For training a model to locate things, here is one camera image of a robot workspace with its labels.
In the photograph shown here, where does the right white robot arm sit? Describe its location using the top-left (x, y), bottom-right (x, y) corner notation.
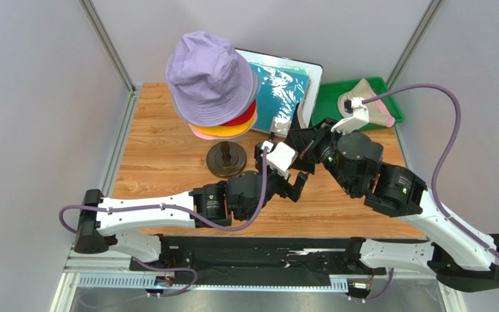
top-left (285, 119), bottom-right (499, 293)

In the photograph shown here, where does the green plastic bin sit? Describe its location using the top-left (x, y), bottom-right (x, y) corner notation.
top-left (310, 77), bottom-right (405, 131)

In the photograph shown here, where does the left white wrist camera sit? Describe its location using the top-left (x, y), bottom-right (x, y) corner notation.
top-left (261, 141), bottom-right (297, 180)

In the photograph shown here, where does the white tablet board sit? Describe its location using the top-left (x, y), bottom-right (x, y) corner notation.
top-left (237, 49), bottom-right (324, 127)

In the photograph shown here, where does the dark round stand base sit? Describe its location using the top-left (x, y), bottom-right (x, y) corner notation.
top-left (206, 141), bottom-right (247, 177)

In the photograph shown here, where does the pink beige hat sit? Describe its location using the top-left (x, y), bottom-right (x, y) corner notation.
top-left (337, 78), bottom-right (396, 127)

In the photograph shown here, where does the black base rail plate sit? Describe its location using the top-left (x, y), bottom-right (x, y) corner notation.
top-left (151, 235), bottom-right (387, 287)

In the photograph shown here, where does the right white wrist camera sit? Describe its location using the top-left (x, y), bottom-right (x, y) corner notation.
top-left (331, 97), bottom-right (370, 135)

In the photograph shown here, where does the black hat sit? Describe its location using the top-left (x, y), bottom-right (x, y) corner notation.
top-left (290, 103), bottom-right (308, 130)

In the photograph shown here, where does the grey hat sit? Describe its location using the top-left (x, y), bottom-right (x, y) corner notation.
top-left (171, 73), bottom-right (260, 124)

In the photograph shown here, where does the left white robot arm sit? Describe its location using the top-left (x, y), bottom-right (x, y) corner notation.
top-left (72, 141), bottom-right (309, 263)

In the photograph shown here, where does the red hat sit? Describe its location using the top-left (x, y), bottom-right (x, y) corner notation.
top-left (222, 99), bottom-right (257, 127)

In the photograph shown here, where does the yellow bucket hat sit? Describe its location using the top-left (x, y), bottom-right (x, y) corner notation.
top-left (188, 111), bottom-right (257, 137)

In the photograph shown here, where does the aluminium frame rail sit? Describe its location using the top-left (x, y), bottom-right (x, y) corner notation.
top-left (50, 244), bottom-right (468, 312)

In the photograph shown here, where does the pink bucket hat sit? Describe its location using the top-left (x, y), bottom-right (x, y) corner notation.
top-left (187, 110), bottom-right (258, 140)

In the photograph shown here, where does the lavender hat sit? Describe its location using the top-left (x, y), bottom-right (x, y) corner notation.
top-left (165, 31), bottom-right (254, 127)

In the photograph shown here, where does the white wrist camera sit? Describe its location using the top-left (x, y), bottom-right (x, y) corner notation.
top-left (261, 141), bottom-right (297, 180)
top-left (331, 97), bottom-right (370, 135)

